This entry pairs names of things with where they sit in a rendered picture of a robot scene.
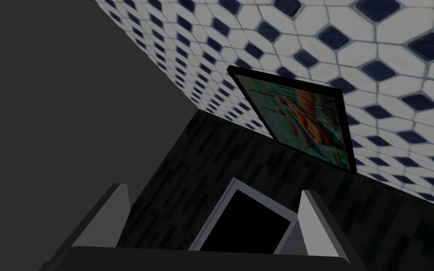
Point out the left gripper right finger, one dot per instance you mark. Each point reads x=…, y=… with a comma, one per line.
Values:
x=320, y=229

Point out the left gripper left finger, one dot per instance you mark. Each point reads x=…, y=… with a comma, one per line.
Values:
x=106, y=222

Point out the grey framed black panel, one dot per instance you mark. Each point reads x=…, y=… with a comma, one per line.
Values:
x=245, y=222

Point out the black framed colourful picture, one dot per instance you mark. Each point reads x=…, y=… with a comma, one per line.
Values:
x=307, y=120

